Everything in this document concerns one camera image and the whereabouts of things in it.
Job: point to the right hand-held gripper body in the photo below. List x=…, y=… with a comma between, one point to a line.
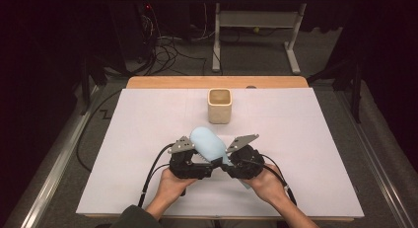
x=248, y=162

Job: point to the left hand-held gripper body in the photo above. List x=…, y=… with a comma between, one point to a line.
x=184, y=168

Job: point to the light blue hairbrush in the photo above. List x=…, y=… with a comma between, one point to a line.
x=207, y=142

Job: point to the beige square cup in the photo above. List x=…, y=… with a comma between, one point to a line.
x=219, y=113

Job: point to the person's left hand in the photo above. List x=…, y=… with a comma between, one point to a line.
x=171, y=188

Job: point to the person's right hand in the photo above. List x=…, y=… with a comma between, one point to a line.
x=269, y=188

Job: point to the person's grey trousers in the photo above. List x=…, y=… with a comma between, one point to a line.
x=190, y=224

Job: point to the dark green sleeve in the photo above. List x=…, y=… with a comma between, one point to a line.
x=134, y=218

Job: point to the white table mat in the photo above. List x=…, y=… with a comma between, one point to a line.
x=131, y=122

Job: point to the dark round table grommet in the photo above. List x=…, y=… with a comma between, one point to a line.
x=251, y=87

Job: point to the wooden table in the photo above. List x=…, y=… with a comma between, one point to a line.
x=197, y=82

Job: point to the black metal stand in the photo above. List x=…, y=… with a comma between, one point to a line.
x=356, y=96
x=87, y=86

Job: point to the small yellow ball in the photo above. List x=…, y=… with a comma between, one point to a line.
x=256, y=29

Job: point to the black equipment with red light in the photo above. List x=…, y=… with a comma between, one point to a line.
x=131, y=27

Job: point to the aluminium floor rail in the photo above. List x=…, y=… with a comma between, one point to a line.
x=55, y=175
x=378, y=175

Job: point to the white metal desk frame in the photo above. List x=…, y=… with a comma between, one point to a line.
x=256, y=19

